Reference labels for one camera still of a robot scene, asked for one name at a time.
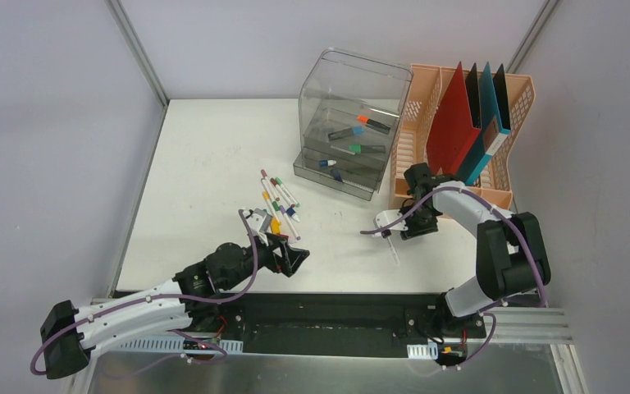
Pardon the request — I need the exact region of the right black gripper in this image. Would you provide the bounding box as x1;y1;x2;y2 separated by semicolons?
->
392;202;437;241

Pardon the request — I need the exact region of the red folder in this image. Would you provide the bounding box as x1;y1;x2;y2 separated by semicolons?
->
426;64;481;175

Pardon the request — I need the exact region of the green highlighter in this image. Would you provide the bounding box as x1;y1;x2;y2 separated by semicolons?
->
349;144;386;154

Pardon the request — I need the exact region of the small blue cap bottle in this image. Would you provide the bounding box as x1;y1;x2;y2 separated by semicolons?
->
318;159;336;167

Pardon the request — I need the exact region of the orange highlighter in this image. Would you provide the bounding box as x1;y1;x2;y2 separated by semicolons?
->
357;116;391;135

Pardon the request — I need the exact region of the blue black marker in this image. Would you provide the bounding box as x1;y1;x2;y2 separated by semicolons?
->
327;126;364;141

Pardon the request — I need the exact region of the teal notebook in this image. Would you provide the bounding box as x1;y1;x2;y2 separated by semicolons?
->
457;62;512;186

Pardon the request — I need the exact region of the clear grey drawer box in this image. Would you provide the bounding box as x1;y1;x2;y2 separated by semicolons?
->
293;48;413;200

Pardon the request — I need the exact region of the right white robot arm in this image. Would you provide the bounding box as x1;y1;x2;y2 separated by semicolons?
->
400;163;551;337

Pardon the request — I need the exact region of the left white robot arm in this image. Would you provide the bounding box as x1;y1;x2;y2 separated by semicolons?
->
30;235;310;380

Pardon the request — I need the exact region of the white pen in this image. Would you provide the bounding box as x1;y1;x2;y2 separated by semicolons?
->
387;238;400;267

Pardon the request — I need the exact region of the purple marker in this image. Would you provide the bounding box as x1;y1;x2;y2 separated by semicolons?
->
279;205;301;241

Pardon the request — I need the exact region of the green cap marker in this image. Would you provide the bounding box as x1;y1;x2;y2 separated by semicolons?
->
275;177;300;208

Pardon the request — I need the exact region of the brown marker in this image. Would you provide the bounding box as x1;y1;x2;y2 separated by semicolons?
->
260;169;281;201

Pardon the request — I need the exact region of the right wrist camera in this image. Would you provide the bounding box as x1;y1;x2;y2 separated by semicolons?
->
373;209;408;239

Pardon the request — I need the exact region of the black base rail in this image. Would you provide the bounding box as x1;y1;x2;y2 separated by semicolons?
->
187;293;487;358

